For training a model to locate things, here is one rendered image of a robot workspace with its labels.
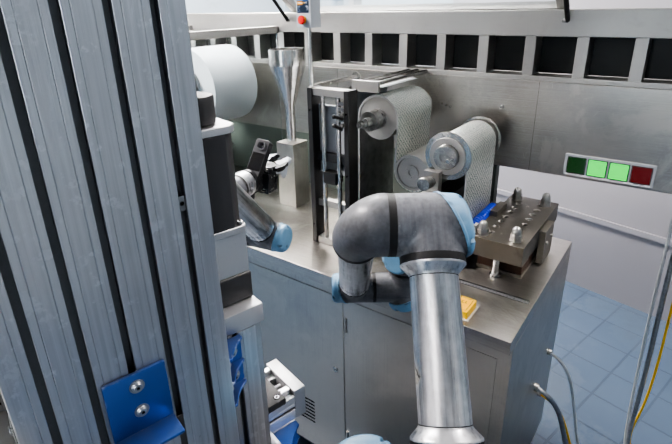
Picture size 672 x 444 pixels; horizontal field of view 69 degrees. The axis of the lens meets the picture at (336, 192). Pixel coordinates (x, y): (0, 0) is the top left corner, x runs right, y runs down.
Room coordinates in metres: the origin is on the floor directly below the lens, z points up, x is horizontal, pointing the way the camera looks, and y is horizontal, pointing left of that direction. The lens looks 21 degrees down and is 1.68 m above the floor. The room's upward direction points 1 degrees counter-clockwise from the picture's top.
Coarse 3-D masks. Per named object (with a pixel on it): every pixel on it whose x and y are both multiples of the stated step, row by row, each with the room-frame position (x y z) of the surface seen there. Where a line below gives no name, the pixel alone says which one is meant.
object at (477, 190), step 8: (488, 160) 1.51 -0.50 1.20; (480, 168) 1.45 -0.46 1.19; (488, 168) 1.51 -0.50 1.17; (472, 176) 1.40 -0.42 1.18; (480, 176) 1.46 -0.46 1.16; (488, 176) 1.52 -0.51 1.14; (472, 184) 1.41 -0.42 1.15; (480, 184) 1.46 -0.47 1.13; (488, 184) 1.53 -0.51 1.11; (464, 192) 1.37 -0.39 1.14; (472, 192) 1.41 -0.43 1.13; (480, 192) 1.47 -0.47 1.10; (488, 192) 1.53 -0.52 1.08; (472, 200) 1.42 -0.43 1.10; (480, 200) 1.48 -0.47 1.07; (488, 200) 1.54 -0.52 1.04; (472, 208) 1.42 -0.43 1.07; (480, 208) 1.48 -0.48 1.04; (472, 216) 1.43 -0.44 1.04
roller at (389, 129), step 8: (368, 104) 1.58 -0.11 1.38; (376, 104) 1.56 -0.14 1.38; (384, 104) 1.54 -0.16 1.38; (384, 112) 1.54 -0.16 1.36; (392, 112) 1.52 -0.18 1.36; (392, 120) 1.52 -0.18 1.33; (384, 128) 1.54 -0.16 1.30; (392, 128) 1.52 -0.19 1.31; (376, 136) 1.56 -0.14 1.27; (384, 136) 1.54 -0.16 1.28
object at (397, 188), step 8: (304, 136) 2.17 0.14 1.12; (496, 168) 1.64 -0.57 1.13; (344, 176) 2.03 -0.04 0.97; (496, 176) 1.65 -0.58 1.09; (328, 184) 2.09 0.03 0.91; (344, 184) 2.04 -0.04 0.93; (496, 184) 1.65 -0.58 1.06; (400, 192) 1.87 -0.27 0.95; (408, 192) 1.84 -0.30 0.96; (416, 192) 1.82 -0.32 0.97; (496, 192) 1.66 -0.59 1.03
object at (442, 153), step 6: (444, 144) 1.40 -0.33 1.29; (438, 150) 1.39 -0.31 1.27; (444, 150) 1.38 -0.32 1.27; (450, 150) 1.37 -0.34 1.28; (456, 150) 1.38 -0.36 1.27; (438, 156) 1.39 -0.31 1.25; (444, 156) 1.38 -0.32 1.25; (450, 156) 1.37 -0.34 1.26; (456, 156) 1.36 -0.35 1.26; (438, 162) 1.39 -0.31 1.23; (444, 162) 1.39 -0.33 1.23; (456, 162) 1.36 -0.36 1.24; (444, 168) 1.38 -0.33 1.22; (450, 168) 1.37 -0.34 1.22
